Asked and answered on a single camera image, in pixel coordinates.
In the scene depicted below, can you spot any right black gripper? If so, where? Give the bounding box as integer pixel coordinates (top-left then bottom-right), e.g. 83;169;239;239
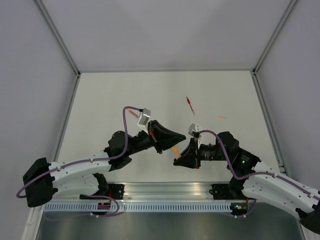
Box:
173;136;230;169

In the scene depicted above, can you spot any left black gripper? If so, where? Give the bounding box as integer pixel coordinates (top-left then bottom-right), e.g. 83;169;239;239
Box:
126;121;187;156

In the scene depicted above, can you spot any slim orange-tip pen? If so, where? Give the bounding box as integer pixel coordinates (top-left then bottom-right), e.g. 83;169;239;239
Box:
127;108;139;118

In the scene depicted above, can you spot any red thin pen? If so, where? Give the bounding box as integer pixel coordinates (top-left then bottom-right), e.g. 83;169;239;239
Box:
186;96;196;116

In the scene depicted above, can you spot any pale orange pen cap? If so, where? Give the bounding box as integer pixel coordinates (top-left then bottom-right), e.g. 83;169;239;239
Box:
218;115;227;120

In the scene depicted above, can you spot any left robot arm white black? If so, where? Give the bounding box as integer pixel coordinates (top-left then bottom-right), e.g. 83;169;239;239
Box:
22;120;186;208

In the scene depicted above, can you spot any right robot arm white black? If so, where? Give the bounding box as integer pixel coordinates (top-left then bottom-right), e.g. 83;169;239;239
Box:
173;131;320;234

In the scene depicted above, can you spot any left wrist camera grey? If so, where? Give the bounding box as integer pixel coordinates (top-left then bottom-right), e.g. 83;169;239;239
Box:
137;108;151;133

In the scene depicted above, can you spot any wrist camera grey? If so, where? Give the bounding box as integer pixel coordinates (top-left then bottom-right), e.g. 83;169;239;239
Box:
188;123;200;138
137;108;151;133

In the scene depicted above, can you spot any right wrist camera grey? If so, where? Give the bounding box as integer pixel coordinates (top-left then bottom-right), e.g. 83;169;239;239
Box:
188;123;200;138

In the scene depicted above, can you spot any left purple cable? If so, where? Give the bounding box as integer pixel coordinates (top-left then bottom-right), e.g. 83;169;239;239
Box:
16;106;143;200

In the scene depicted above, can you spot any purple cable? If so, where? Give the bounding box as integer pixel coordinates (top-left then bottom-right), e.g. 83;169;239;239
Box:
199;129;320;201
16;106;143;200

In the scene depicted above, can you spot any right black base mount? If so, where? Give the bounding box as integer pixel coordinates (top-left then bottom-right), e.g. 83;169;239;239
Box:
209;183;254;201

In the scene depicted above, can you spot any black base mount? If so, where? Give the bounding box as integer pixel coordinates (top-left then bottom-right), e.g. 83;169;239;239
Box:
107;183;125;200
209;183;254;201

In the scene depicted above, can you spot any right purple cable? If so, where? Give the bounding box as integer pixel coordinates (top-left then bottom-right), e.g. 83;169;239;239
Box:
199;129;320;201

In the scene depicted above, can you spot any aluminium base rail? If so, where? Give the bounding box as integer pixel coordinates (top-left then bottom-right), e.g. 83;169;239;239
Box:
37;181;307;202

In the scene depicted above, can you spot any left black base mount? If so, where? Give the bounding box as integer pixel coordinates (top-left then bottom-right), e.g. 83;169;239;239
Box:
107;183;125;200

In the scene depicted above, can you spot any white slotted cable duct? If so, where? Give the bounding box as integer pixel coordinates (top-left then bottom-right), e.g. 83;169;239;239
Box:
44;201;232;213

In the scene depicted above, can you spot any aluminium frame left post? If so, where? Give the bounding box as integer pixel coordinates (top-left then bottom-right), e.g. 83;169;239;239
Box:
33;0;81;77

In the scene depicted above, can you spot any aluminium frame post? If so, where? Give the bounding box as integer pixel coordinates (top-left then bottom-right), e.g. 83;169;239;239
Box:
251;0;299;75
33;0;81;77

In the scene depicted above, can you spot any aluminium frame right post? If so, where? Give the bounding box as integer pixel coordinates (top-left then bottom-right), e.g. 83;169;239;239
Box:
251;0;299;75

